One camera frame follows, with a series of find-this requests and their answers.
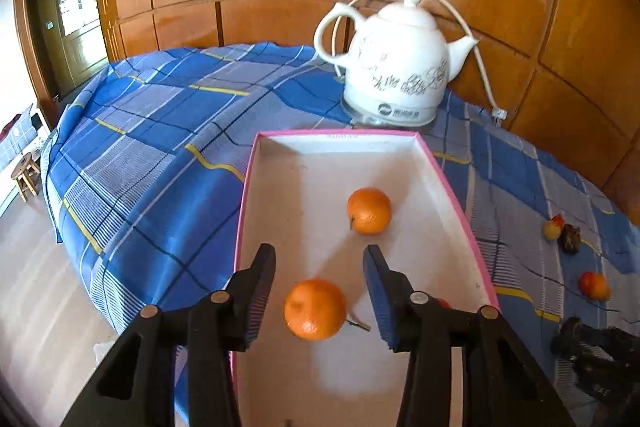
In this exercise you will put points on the smooth red tomato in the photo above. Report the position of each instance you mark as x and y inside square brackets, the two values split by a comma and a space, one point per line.
[595, 285]

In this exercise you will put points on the white power plug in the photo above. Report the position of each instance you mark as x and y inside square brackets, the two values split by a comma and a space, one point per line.
[498, 112]

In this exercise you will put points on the white ceramic electric kettle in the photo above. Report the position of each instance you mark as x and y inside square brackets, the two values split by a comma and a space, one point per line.
[395, 57]

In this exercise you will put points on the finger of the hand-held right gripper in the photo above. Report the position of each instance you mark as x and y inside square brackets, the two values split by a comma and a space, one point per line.
[567, 337]

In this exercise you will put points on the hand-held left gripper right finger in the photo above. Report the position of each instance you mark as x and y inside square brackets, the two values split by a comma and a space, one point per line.
[382, 307]

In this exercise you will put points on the pink-edged white tray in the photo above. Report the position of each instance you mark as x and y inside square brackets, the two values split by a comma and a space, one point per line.
[310, 187]

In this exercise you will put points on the orange with long stem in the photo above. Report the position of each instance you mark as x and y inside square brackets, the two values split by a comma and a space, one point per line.
[315, 311]

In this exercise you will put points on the small red tomato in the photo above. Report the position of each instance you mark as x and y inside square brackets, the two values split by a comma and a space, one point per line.
[558, 219]

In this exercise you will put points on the tan longan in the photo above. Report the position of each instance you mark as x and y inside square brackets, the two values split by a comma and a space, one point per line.
[551, 232]

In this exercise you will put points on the blue plaid tablecloth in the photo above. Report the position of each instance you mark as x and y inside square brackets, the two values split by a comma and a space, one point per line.
[150, 157]

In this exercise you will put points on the dark brown lumpy fruit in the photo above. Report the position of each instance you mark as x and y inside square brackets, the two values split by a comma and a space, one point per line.
[570, 239]

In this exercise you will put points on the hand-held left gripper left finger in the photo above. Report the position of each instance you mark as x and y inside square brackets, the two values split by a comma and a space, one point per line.
[261, 298]

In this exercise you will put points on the red tomato with green stem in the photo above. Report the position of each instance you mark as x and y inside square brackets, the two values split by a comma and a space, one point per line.
[443, 303]

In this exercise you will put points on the small wooden stool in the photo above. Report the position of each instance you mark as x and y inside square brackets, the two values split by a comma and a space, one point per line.
[25, 167]

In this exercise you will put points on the round kettle base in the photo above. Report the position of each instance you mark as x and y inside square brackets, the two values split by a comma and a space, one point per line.
[360, 118]

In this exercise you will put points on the wooden door with glass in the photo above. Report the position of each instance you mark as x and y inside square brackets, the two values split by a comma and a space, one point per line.
[75, 32]

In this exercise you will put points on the bed with checked blue cover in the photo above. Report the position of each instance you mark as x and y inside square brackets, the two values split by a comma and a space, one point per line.
[12, 144]

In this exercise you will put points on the orange with short stem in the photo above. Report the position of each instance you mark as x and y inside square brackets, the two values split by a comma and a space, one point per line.
[370, 210]

